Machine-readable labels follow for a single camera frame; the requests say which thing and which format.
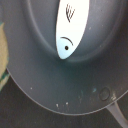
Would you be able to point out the white toy fish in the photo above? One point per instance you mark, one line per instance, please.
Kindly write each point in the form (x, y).
(70, 26)

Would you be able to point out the grey cooking pot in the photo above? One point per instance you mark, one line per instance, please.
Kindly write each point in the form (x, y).
(94, 78)

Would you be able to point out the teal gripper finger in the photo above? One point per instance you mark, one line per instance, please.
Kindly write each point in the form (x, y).
(4, 57)

